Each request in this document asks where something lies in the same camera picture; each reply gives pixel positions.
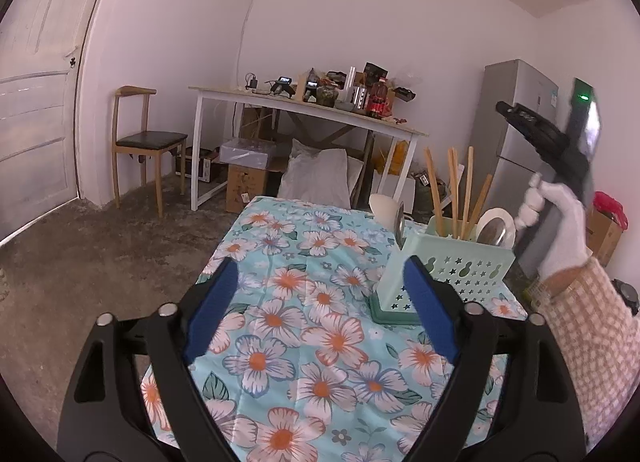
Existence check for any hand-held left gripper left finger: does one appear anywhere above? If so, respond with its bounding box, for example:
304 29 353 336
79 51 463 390
57 258 240 462

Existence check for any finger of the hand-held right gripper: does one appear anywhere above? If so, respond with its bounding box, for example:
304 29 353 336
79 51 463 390
495 100 569 163

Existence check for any brown cardboard box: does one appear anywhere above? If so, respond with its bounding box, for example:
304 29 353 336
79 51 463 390
585 214 623 267
226 164 281 213

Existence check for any white cardboard box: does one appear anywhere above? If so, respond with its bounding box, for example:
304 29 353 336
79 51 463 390
372 174 416 215

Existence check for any wooden chair black seat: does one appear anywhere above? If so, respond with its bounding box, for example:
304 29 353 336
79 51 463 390
111 86 190 219

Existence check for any clear plastic storage box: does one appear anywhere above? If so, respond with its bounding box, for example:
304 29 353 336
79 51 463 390
220 138 277 173

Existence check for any person's right hand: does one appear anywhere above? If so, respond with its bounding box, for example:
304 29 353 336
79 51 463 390
515 173 592 283

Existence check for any yellow plastic bag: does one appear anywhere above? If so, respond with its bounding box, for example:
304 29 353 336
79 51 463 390
385 139 412 177

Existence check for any green bag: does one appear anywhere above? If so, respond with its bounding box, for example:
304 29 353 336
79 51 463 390
415 172 451 213

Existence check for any person's right forearm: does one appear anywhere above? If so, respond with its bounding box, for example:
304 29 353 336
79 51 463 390
537 258 640 450

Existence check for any floral blue blanket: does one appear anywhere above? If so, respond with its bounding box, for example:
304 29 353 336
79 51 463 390
140 196 532 462

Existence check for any green plastic utensil holder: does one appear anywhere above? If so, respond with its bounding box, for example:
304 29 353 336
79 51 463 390
370 216 517 327

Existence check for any metal spoon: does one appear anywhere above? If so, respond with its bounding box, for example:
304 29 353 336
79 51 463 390
391 201 407 247

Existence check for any silver refrigerator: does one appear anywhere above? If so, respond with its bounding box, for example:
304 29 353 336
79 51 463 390
470 59 560 223

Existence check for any white sack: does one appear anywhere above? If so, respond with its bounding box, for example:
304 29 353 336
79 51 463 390
277 138 351 207

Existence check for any white ceramic spoon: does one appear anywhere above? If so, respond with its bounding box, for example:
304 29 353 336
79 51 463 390
475 208 517 250
369 193 403 227

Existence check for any black round object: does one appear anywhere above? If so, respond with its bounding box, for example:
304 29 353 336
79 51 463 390
612 279 640 315

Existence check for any black small appliance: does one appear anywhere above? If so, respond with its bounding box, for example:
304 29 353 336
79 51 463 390
176 147 221 183

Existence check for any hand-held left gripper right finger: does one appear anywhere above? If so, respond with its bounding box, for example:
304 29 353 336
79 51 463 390
404 256 586 462

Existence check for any white wooden door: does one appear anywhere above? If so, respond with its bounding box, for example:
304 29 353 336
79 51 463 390
0 0 126 247

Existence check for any cooking oil bottle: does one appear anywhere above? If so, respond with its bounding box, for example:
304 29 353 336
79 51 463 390
372 78 391 115

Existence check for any wall cable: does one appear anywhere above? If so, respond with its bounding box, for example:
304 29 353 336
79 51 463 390
235 0 273 87

